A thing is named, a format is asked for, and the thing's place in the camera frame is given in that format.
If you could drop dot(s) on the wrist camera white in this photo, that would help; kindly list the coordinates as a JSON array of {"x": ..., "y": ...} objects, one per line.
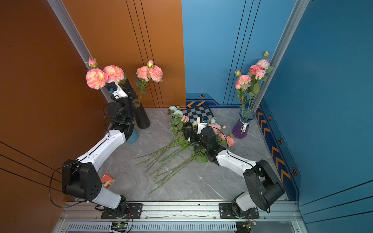
[
  {"x": 202, "y": 122},
  {"x": 115, "y": 90}
]

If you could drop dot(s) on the teal ceramic vase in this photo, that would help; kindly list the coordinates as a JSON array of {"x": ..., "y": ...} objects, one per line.
[{"x": 134, "y": 137}]

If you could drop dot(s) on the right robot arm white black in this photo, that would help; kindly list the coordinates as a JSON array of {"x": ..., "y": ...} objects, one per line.
[{"x": 263, "y": 185}]

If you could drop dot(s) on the blue purple glass vase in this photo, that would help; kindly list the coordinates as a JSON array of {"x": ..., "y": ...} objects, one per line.
[{"x": 240, "y": 130}]

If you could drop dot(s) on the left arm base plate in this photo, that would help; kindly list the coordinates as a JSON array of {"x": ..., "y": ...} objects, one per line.
[{"x": 134, "y": 210}]

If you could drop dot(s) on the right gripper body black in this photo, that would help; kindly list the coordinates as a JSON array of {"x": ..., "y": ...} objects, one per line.
[{"x": 198, "y": 138}]

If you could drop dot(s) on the pale pink carnation stem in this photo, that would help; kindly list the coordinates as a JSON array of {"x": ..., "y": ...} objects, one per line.
[{"x": 264, "y": 63}]

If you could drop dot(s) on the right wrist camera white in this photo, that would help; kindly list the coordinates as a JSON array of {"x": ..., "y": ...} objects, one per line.
[{"x": 202, "y": 122}]

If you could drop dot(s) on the aluminium front rail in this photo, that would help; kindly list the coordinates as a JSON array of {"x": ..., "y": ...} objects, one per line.
[{"x": 182, "y": 211}]

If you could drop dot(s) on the bunch of pink flowers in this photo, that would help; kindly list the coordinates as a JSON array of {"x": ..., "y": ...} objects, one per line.
[{"x": 178, "y": 145}]

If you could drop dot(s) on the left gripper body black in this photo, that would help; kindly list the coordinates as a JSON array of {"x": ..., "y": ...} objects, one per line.
[{"x": 126, "y": 106}]

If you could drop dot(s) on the right green circuit board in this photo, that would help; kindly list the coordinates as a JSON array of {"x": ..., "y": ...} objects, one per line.
[{"x": 249, "y": 225}]

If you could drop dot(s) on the pink rose stem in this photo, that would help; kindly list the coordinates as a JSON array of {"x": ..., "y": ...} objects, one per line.
[
  {"x": 260, "y": 74},
  {"x": 254, "y": 69}
]

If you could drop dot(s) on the left green circuit board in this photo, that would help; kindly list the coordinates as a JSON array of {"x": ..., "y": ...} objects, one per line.
[{"x": 119, "y": 227}]

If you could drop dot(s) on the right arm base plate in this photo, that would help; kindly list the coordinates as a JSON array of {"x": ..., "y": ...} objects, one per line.
[{"x": 225, "y": 210}]

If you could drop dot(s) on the black cylindrical vase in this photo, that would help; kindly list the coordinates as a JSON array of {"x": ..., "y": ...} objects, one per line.
[{"x": 140, "y": 116}]

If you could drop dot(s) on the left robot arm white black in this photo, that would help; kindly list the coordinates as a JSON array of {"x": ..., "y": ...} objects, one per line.
[{"x": 80, "y": 177}]

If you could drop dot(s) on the large peach bloom stem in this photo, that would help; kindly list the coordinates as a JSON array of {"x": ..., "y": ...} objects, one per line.
[{"x": 97, "y": 78}]

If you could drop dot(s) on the right aluminium corner post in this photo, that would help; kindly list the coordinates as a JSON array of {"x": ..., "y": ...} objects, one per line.
[{"x": 288, "y": 32}]

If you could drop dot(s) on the left aluminium corner post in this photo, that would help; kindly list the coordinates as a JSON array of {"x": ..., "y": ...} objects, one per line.
[{"x": 74, "y": 35}]

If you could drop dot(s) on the pink double bloom stem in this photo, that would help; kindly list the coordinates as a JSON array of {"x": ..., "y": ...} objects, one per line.
[{"x": 242, "y": 87}]

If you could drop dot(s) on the red box left side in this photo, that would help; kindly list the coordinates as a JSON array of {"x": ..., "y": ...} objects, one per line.
[{"x": 107, "y": 180}]

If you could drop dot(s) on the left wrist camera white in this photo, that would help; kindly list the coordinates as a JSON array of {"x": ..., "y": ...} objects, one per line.
[{"x": 115, "y": 90}]

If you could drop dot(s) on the green circuit board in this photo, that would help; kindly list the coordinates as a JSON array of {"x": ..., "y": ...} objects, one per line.
[
  {"x": 119, "y": 227},
  {"x": 249, "y": 225}
]

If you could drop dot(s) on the aluminium corner post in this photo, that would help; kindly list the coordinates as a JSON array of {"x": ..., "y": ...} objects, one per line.
[
  {"x": 288, "y": 32},
  {"x": 74, "y": 35}
]

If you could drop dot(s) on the peach double bloom stem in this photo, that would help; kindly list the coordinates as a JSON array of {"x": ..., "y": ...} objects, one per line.
[{"x": 149, "y": 72}]

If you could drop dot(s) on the black white chessboard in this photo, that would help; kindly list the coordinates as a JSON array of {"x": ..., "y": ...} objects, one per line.
[{"x": 198, "y": 112}]

